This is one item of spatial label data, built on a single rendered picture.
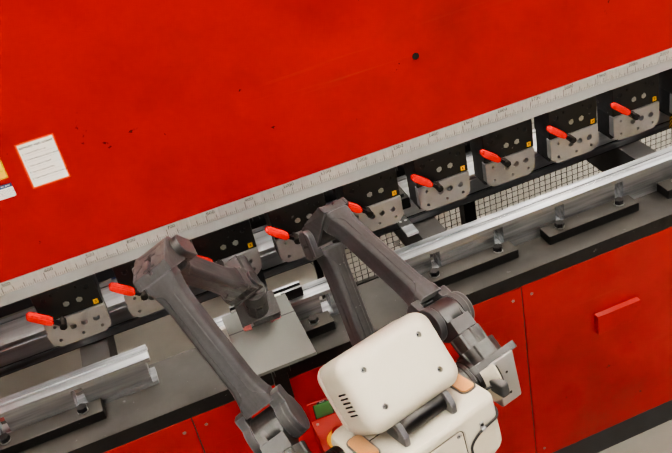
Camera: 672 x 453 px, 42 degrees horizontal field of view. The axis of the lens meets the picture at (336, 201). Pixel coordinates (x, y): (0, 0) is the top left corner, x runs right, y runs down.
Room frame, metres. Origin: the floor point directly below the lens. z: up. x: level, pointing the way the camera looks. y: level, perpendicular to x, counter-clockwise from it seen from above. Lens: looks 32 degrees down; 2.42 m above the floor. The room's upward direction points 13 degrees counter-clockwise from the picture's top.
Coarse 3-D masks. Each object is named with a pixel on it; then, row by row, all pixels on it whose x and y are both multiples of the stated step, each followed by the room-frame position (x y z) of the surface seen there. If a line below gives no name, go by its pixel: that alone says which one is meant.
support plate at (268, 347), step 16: (288, 304) 1.81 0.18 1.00; (224, 320) 1.80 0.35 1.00; (288, 320) 1.74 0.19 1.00; (240, 336) 1.72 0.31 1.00; (256, 336) 1.71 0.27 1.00; (272, 336) 1.69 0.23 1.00; (288, 336) 1.68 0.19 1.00; (304, 336) 1.67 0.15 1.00; (240, 352) 1.66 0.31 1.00; (256, 352) 1.65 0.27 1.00; (272, 352) 1.64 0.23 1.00; (288, 352) 1.62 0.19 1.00; (304, 352) 1.61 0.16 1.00; (256, 368) 1.59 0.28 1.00; (272, 368) 1.58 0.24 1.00
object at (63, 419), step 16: (96, 400) 1.71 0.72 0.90; (64, 416) 1.68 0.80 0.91; (80, 416) 1.67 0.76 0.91; (96, 416) 1.66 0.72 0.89; (16, 432) 1.66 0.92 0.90; (32, 432) 1.65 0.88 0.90; (48, 432) 1.64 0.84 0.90; (64, 432) 1.64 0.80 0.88; (0, 448) 1.61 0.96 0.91; (16, 448) 1.62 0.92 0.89
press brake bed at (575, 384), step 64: (640, 256) 1.97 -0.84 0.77; (512, 320) 1.87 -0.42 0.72; (576, 320) 1.91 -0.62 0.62; (640, 320) 1.97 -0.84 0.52; (576, 384) 1.91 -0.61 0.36; (640, 384) 1.97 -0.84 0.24; (128, 448) 1.61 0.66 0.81; (192, 448) 1.65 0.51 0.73; (512, 448) 1.86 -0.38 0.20; (576, 448) 1.91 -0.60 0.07
